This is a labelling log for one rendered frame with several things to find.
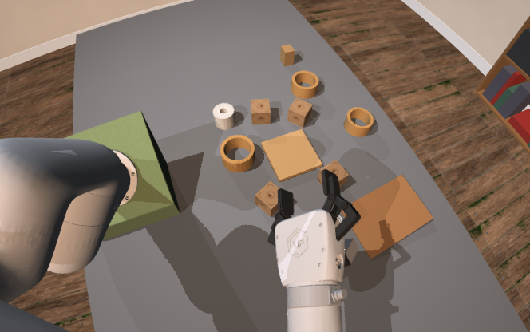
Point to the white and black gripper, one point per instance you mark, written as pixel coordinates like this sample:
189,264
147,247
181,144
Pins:
306,251

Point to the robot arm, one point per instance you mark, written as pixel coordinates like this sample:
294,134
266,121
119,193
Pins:
41,184

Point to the orange ring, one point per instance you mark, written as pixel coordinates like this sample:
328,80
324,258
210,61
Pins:
304,92
361,114

